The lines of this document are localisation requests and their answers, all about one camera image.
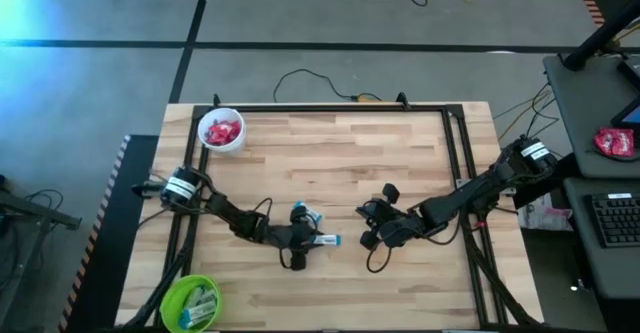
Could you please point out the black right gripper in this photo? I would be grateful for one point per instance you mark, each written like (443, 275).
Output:
(395, 225)

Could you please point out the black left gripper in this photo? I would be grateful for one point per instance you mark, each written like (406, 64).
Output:
(295, 235)

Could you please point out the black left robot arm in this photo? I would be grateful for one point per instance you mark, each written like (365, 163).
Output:
(235, 218)

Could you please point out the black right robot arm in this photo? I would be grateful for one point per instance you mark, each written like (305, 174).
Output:
(470, 193)

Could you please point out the white plastic halloween bucket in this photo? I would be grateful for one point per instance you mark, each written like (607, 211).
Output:
(230, 149)

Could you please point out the green plastic halloween bucket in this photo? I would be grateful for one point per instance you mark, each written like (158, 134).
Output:
(169, 305)

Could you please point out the white printed plastic bag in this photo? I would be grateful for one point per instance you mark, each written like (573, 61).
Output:
(545, 215)

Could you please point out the black diagonal bar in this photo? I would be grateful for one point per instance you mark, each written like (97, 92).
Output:
(550, 183)

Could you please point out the grey desk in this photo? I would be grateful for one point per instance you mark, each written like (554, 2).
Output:
(575, 113)
(615, 273)

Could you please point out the black computer keyboard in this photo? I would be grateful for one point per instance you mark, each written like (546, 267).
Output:
(617, 220)

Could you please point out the white label sticker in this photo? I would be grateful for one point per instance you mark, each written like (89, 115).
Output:
(619, 195)

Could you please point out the large red Skittles bag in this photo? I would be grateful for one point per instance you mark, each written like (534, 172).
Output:
(615, 142)

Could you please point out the black metal stand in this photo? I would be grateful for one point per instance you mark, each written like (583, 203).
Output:
(40, 213)

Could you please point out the tablet with blue screen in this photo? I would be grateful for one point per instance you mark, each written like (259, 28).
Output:
(630, 115)

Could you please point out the black stand pole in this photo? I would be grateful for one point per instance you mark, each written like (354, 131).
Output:
(600, 35)

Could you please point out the black aluminium table frame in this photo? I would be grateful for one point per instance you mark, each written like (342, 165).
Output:
(325, 108)

